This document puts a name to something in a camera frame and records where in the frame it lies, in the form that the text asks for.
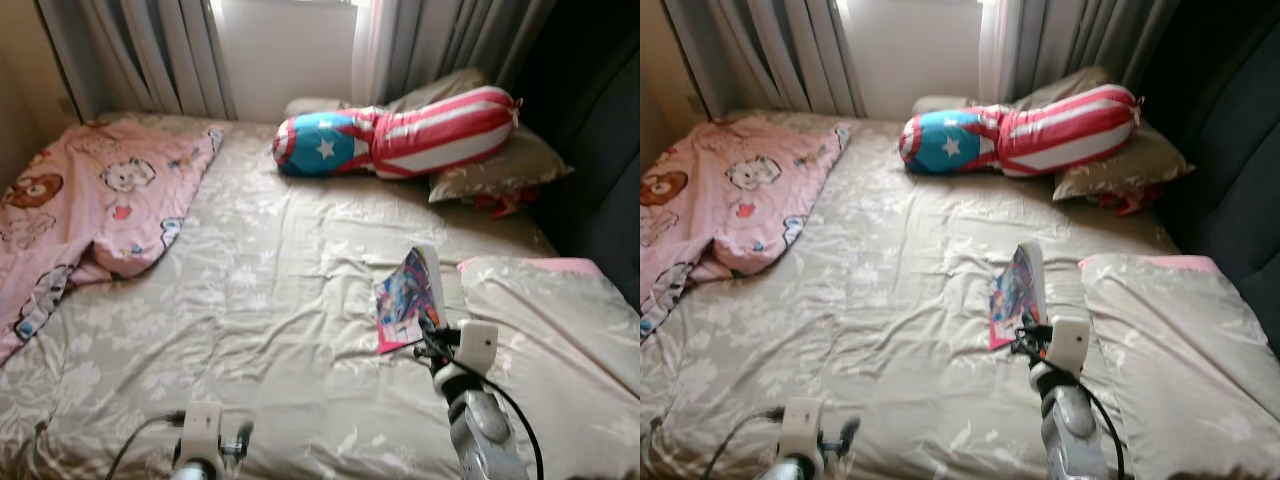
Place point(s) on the sheer white curtain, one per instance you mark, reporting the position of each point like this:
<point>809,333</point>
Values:
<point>1000,50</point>
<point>372,50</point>

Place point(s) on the star striped bolster pillow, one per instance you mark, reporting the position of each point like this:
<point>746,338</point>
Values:
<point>1065,128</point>
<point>440,130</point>

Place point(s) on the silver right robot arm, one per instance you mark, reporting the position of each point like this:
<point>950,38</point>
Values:
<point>1070,430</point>
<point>480,430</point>

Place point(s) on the pink cartoon print blanket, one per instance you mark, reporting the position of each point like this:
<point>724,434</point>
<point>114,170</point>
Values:
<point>90,200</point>
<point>720,200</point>

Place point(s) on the colourful manga comic book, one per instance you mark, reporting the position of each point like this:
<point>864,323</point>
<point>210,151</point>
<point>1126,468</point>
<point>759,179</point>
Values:
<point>408,295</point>
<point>1015,285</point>

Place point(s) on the beige floral bed cover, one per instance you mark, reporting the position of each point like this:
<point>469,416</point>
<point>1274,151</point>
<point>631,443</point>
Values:
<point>900,320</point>
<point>280,320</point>

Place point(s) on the beige pink edged pillow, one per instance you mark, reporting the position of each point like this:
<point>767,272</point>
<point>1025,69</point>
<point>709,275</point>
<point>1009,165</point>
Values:
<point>1190,360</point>
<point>560,360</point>

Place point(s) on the grey pleated curtain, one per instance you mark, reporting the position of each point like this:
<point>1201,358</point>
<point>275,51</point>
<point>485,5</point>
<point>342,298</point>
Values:
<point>1090,40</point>
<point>140,55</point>
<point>770,55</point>
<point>460,40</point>

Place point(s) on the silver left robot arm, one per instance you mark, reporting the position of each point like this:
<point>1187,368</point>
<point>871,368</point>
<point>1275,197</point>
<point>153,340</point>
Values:
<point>195,470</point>
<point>792,470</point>

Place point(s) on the beige floral pillow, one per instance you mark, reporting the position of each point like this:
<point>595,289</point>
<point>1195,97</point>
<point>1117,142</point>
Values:
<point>510,170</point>
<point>1135,165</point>

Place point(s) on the red fabric item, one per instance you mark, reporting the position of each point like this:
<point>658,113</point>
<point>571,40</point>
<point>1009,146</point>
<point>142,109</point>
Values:
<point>505,203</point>
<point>1125,200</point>

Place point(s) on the dark navy fabric furniture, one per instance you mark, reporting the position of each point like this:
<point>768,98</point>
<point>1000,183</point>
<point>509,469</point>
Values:
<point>600,150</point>
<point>1230,150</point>

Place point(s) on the small cream pillow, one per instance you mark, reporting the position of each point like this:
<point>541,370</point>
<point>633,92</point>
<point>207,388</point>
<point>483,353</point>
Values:
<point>305,105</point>
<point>932,103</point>

